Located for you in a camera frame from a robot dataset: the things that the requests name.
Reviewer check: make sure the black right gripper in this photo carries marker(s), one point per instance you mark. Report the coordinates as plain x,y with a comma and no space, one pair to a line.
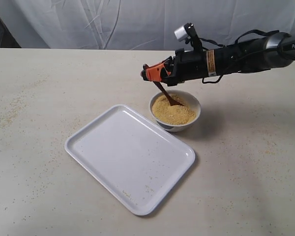
184,66

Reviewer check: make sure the brown wooden spoon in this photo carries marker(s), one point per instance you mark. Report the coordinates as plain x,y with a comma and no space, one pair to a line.
172,102

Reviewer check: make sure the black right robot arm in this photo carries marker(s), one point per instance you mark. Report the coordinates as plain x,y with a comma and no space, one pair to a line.
252,56

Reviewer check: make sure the yellow grains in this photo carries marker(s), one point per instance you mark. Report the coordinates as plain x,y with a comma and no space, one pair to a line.
174,115

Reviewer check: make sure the white bowl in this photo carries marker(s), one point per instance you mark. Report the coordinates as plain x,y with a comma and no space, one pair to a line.
189,99

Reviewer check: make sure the white plastic tray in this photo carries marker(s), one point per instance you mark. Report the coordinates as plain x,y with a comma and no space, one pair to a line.
134,159

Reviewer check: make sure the white backdrop cloth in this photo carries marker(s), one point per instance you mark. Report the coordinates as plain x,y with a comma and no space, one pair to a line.
138,24

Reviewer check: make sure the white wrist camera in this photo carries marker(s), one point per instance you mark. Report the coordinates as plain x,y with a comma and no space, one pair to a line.
185,32

